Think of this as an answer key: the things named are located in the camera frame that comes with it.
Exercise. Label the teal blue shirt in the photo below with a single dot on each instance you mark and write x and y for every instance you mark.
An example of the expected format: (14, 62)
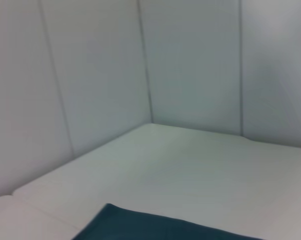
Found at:
(165, 227)

